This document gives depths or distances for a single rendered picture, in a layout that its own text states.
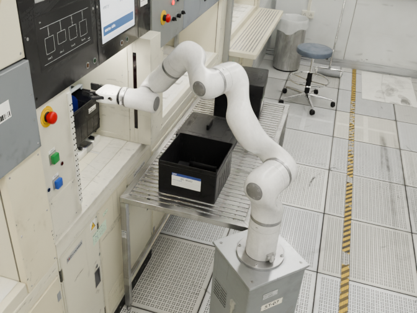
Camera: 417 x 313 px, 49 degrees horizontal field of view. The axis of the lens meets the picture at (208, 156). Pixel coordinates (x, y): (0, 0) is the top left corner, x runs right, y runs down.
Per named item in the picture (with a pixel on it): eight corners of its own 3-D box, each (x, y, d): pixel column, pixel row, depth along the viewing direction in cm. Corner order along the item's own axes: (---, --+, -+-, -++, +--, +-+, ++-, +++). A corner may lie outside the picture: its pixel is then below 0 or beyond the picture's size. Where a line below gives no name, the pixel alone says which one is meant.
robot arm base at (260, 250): (293, 261, 177) (301, 224, 167) (253, 276, 169) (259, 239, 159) (265, 231, 191) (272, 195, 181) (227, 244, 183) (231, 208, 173)
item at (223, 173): (157, 190, 210) (157, 159, 201) (179, 161, 233) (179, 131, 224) (214, 205, 204) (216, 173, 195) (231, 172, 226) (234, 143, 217)
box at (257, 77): (258, 125, 271) (264, 86, 258) (211, 118, 275) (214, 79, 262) (264, 105, 295) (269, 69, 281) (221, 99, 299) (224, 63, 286)
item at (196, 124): (226, 162, 235) (229, 140, 228) (173, 149, 241) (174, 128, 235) (240, 136, 259) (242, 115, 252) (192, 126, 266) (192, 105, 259)
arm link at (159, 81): (175, 42, 177) (139, 81, 199) (159, 66, 167) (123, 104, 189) (193, 57, 179) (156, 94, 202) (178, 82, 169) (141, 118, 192)
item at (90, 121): (73, 158, 204) (69, 95, 186) (35, 145, 209) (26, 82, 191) (102, 132, 223) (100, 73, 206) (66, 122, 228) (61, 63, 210)
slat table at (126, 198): (233, 341, 232) (249, 228, 192) (125, 310, 245) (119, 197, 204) (273, 197, 339) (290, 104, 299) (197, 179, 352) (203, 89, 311)
